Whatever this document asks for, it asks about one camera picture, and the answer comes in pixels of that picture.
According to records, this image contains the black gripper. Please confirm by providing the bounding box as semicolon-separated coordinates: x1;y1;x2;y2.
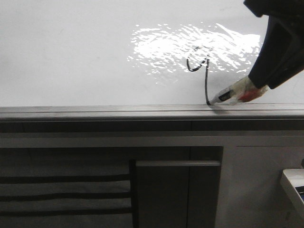
244;0;304;89

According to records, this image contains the white whiteboard marker with tape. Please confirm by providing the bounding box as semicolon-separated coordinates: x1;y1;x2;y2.
207;76;268;105

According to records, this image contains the white glossy whiteboard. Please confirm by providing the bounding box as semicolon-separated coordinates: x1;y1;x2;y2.
0;0;304;107

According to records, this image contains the white plastic tray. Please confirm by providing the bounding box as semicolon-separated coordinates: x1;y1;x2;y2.
280;169;304;218

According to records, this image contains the dark grey cabinet panel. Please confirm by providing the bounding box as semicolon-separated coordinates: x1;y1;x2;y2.
129;146;223;228

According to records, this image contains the grey whiteboard frame rail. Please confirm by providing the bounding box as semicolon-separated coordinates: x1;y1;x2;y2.
0;104;304;133

